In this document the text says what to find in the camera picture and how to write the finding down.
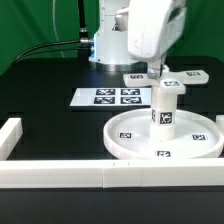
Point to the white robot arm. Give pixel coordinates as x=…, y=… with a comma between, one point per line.
x=110, y=50

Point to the white marker sheet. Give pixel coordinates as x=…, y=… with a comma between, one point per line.
x=111, y=97

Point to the white right fence block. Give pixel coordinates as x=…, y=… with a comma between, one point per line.
x=220, y=122

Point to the white fence block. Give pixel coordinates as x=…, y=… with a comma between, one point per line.
x=220, y=122
x=10, y=134

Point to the white round table top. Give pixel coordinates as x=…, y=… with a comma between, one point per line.
x=129, y=136

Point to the white front fence bar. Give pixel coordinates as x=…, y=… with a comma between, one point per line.
x=111, y=173

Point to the white left fence block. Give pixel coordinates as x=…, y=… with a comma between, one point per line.
x=10, y=134

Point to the black vertical cable connector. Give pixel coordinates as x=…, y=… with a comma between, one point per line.
x=83, y=32

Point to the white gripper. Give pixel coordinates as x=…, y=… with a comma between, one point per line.
x=153, y=27

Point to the white cross-shaped table base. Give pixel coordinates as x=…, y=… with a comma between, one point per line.
x=169, y=82

